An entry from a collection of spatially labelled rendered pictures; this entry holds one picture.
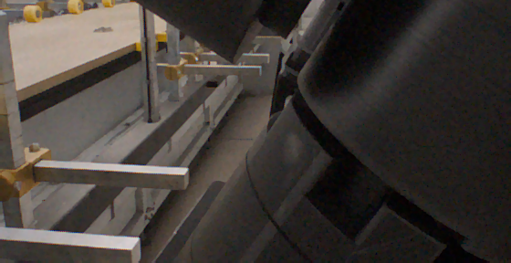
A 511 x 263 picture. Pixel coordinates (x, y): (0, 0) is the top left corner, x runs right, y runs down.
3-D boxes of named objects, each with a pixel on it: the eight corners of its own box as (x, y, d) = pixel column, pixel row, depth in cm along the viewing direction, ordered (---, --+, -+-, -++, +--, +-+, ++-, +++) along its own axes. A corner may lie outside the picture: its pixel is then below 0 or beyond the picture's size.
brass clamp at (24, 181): (56, 173, 100) (53, 148, 99) (16, 204, 88) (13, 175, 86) (26, 171, 101) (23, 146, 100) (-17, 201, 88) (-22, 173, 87)
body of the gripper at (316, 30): (286, 63, 48) (329, -8, 46) (286, 46, 58) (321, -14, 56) (346, 98, 49) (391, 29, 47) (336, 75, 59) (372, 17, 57)
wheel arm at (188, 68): (261, 77, 189) (261, 65, 187) (259, 78, 185) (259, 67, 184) (144, 73, 194) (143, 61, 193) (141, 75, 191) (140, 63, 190)
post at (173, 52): (182, 115, 193) (177, -19, 179) (180, 118, 190) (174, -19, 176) (172, 115, 193) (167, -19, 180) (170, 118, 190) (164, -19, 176)
